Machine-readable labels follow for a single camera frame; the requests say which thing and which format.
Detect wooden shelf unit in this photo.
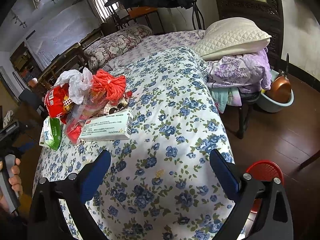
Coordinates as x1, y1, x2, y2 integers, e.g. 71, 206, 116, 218
10, 42, 40, 80

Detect light blue plastic basin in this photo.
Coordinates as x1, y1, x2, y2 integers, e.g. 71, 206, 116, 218
256, 70, 294, 113

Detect teal cloth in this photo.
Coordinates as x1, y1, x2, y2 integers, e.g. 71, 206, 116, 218
211, 89, 234, 113

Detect black metal coat rack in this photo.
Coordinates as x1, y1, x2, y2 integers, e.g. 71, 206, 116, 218
185, 0, 205, 30

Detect black chair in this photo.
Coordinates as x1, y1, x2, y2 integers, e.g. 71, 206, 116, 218
19, 90, 44, 113

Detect red snack packet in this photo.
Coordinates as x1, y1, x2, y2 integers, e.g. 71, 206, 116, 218
44, 84, 75, 118

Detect green tissue packet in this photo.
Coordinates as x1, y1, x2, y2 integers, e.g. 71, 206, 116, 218
39, 116, 62, 151

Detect white plastic bag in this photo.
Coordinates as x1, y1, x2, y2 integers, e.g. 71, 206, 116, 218
53, 67, 93, 105

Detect red mesh bag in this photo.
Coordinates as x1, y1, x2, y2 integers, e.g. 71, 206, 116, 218
91, 69, 127, 105

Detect white cloth on floor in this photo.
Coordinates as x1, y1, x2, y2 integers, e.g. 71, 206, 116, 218
2, 110, 14, 128

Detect white quilted pillow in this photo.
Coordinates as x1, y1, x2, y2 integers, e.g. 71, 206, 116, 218
191, 17, 272, 61

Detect purple floral bedsheet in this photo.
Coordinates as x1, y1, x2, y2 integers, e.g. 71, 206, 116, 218
110, 30, 208, 70

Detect clear plastic bag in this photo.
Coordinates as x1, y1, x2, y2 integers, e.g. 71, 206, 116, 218
61, 95, 105, 145

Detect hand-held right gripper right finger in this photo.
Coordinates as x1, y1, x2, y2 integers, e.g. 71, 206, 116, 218
209, 149, 294, 240

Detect purple floral folded quilt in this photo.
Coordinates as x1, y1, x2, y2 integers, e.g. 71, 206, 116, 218
206, 49, 272, 113

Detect white medicine box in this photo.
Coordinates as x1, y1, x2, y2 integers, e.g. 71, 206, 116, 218
79, 109, 134, 142

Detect red plastic basket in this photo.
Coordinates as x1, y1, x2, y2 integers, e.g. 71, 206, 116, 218
245, 160, 284, 214

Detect wooden table and chairs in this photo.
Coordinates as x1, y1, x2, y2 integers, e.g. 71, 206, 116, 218
37, 42, 88, 88

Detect copper frying pan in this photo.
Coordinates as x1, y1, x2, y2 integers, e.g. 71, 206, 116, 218
265, 54, 292, 104

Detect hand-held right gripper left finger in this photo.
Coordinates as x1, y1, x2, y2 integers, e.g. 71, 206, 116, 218
29, 150, 112, 240

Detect white dust sheet over furniture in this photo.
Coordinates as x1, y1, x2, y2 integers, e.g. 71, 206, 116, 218
26, 5, 100, 65

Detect person's left hand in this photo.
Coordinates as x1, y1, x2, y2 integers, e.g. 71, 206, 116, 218
0, 161, 23, 214

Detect floral pillow at bedhead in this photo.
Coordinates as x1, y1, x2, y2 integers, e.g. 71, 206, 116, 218
84, 25, 153, 72

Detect carved wooden screen with painting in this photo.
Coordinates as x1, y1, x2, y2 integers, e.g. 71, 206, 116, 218
211, 0, 285, 68

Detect orange top table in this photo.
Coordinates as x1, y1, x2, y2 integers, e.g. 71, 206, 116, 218
127, 6, 165, 34

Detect patterned foil wrapper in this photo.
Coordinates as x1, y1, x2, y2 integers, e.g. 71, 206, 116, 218
104, 96, 130, 115

